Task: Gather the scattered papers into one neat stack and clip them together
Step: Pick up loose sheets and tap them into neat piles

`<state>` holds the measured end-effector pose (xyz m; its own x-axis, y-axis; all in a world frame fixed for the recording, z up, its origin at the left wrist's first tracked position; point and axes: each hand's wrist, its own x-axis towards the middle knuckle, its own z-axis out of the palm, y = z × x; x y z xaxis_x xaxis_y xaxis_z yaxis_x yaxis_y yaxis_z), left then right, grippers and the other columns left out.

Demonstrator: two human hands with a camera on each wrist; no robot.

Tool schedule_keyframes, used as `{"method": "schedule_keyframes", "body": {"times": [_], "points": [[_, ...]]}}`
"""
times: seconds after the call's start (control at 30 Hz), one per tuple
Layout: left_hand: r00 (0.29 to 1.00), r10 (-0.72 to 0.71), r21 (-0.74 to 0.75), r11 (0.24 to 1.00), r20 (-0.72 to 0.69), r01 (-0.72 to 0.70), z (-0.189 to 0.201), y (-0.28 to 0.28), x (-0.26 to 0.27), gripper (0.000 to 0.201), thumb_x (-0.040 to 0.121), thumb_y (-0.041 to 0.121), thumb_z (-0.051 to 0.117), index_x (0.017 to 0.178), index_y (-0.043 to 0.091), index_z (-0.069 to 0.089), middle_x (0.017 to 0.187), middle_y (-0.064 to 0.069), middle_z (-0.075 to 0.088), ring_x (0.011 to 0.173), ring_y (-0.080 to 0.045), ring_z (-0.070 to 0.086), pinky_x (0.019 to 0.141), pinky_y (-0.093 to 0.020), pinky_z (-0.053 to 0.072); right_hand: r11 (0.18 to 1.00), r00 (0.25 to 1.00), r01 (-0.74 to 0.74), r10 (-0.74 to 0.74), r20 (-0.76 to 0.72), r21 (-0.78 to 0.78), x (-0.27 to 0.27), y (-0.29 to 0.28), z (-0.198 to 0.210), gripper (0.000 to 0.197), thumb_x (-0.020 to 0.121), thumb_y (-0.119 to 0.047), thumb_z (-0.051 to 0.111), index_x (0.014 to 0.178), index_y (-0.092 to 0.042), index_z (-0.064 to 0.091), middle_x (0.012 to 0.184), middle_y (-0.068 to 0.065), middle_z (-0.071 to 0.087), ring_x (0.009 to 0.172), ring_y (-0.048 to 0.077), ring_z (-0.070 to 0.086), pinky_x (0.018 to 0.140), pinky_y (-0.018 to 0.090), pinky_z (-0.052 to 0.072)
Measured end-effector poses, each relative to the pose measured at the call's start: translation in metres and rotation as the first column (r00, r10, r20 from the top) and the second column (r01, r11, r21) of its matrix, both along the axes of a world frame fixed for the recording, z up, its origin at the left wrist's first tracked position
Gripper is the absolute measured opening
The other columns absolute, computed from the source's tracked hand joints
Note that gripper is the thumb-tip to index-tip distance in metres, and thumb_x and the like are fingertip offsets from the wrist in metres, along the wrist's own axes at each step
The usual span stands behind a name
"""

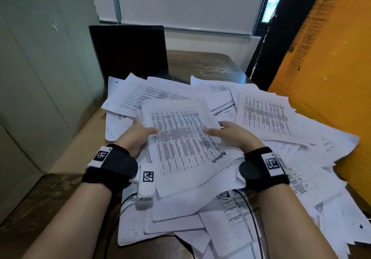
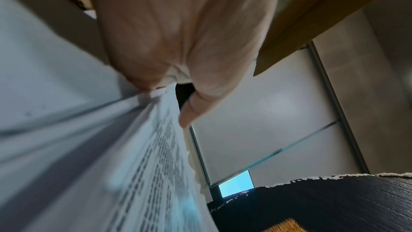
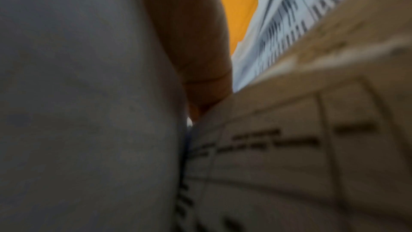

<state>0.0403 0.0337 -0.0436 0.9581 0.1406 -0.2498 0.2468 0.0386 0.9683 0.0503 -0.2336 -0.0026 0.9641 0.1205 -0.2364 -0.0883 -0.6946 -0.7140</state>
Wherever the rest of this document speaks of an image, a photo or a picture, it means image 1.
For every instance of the person's left hand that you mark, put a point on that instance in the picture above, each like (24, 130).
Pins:
(134, 138)

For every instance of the person's right hand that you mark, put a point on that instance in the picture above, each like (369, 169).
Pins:
(236, 135)

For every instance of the pile of printed papers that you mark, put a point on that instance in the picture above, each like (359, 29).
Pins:
(266, 114)

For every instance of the aligned stack of printed sheets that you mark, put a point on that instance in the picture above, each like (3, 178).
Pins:
(182, 140)

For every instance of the person's right forearm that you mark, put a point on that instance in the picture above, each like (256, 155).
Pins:
(295, 227)

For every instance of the person's left forearm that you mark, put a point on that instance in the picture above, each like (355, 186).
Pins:
(69, 224)

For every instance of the black laptop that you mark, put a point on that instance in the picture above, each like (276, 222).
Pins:
(127, 50)

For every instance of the orange cardboard panel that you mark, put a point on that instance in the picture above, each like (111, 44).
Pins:
(333, 79)

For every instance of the beige cardboard panel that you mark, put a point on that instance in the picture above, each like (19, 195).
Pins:
(37, 79)

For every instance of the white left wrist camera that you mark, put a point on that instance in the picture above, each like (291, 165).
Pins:
(146, 186)

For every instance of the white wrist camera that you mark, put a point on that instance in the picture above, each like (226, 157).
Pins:
(146, 186)
(223, 194)

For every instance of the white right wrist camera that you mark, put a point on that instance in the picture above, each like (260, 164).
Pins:
(223, 194)

